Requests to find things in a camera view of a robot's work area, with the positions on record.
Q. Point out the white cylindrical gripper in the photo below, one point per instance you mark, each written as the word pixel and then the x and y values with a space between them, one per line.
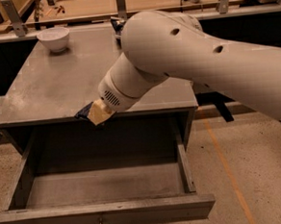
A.
pixel 113 94

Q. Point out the dark blue rxbar wrapper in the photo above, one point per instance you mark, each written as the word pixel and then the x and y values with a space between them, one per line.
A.
pixel 84 112

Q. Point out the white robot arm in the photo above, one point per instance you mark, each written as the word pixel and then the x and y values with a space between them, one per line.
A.
pixel 158 45

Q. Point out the grey cabinet with top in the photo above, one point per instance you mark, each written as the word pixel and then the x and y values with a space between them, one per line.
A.
pixel 38 111

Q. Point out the open grey top drawer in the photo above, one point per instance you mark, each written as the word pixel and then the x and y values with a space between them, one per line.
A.
pixel 131 191

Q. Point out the white ceramic bowl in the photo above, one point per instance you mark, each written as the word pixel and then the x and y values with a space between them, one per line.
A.
pixel 54 39

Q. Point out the blue chip bag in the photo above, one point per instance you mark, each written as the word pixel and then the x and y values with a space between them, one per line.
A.
pixel 118 25

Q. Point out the wooden workbench in background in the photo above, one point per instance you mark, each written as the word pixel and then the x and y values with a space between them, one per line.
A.
pixel 36 14

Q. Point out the grey metal rail bracket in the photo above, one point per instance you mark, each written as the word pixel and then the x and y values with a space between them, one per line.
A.
pixel 18 26

